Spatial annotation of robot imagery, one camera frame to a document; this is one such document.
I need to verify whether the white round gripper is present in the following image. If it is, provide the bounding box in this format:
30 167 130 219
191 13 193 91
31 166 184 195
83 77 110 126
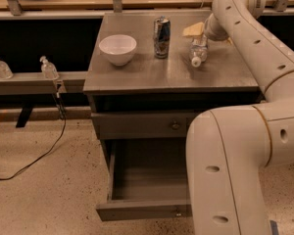
182 14 233 45

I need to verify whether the clear plastic water bottle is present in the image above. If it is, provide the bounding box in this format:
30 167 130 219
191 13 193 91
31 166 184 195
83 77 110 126
189 35 208 68

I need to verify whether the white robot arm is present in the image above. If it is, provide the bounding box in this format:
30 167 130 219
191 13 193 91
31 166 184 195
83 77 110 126
186 0 294 235

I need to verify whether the grey wooden drawer cabinet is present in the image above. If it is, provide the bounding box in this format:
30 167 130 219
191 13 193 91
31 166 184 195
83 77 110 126
82 11 264 168

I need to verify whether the closed grey upper drawer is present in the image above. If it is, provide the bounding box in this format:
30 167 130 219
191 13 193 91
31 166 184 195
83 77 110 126
91 111 197 140

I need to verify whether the open grey lower drawer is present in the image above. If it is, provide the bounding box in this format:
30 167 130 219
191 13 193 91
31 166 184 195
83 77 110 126
96 138 191 221

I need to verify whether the clear pump bottle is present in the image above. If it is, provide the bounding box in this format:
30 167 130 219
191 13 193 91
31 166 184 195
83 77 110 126
0 60 13 79
40 56 59 80

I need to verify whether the clear pump bottle far left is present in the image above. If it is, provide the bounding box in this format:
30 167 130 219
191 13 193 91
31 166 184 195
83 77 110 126
0 60 13 79

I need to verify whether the blue silver drink can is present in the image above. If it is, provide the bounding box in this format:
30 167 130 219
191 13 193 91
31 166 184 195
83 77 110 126
153 16 171 59

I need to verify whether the white ceramic bowl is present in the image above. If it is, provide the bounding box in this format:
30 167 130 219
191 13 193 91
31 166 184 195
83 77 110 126
99 34 137 66

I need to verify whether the black floor cable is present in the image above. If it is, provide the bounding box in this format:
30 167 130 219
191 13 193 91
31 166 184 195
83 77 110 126
0 81 68 183

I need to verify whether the grey metal ledge rail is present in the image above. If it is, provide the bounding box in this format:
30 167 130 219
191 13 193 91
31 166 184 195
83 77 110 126
0 71 86 95

